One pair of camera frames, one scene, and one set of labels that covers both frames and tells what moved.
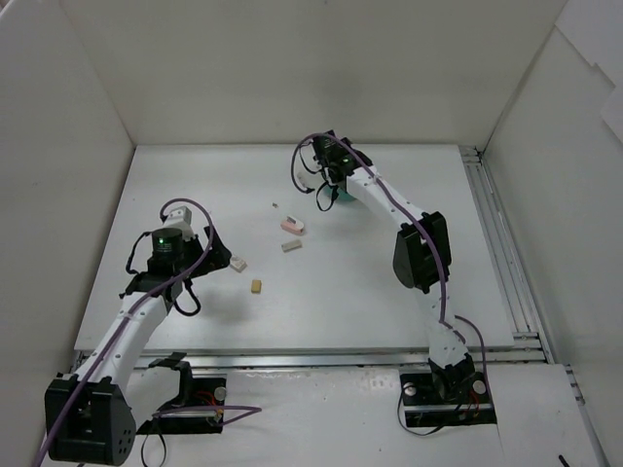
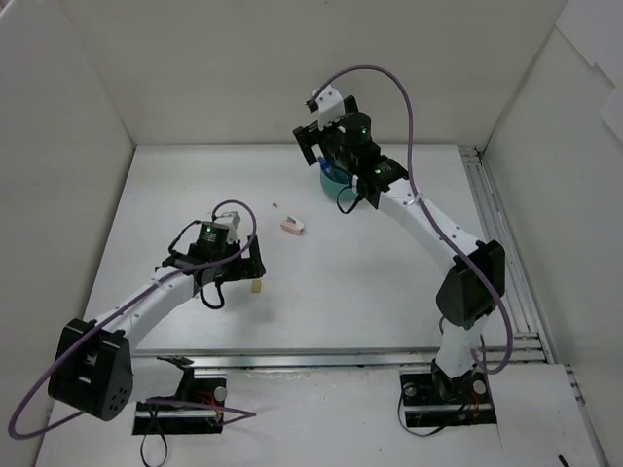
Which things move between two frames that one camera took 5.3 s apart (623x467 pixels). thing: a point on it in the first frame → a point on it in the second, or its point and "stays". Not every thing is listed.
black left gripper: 205,252 → 248,266
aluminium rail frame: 532,348 stays
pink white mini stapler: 291,224 stays
